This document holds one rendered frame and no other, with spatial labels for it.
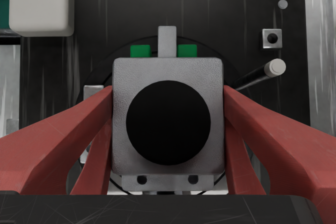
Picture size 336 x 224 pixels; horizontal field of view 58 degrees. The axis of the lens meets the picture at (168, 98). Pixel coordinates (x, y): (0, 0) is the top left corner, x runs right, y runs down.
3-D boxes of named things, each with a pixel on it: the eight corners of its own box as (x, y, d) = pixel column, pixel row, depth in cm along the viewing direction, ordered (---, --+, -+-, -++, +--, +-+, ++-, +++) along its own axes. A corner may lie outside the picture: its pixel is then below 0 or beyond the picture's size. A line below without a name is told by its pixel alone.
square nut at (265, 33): (278, 50, 25) (282, 48, 24) (259, 51, 25) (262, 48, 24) (277, 32, 25) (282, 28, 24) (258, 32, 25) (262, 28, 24)
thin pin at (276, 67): (242, 90, 23) (287, 74, 14) (231, 90, 23) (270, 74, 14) (242, 80, 23) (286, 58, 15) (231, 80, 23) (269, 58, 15)
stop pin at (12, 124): (39, 133, 29) (19, 135, 25) (27, 133, 29) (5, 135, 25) (40, 118, 29) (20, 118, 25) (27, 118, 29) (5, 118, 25)
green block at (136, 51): (153, 75, 23) (150, 64, 18) (137, 76, 23) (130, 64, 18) (153, 60, 23) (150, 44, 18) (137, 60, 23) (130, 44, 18)
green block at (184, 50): (190, 75, 23) (197, 63, 18) (174, 75, 23) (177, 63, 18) (190, 59, 23) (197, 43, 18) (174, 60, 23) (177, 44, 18)
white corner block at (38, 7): (80, 42, 27) (66, 29, 23) (30, 42, 27) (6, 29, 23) (81, -9, 28) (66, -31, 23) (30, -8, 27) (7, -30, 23)
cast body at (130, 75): (206, 180, 17) (233, 217, 10) (128, 181, 17) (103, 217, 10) (204, 36, 18) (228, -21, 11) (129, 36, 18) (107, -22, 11)
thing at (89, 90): (108, 113, 23) (104, 113, 21) (88, 113, 23) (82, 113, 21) (108, 86, 23) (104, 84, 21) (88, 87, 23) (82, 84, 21)
